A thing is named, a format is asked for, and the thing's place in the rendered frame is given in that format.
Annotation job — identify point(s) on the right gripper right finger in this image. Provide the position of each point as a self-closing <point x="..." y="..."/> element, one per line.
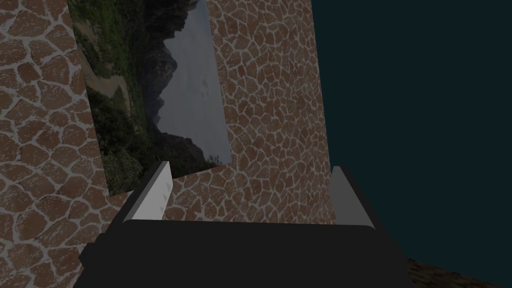
<point x="348" y="200"/>

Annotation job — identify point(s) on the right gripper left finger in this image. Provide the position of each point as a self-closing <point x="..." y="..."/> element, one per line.
<point x="154" y="196"/>

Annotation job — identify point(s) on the mountain landscape wall picture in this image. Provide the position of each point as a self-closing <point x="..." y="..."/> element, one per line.
<point x="148" y="92"/>

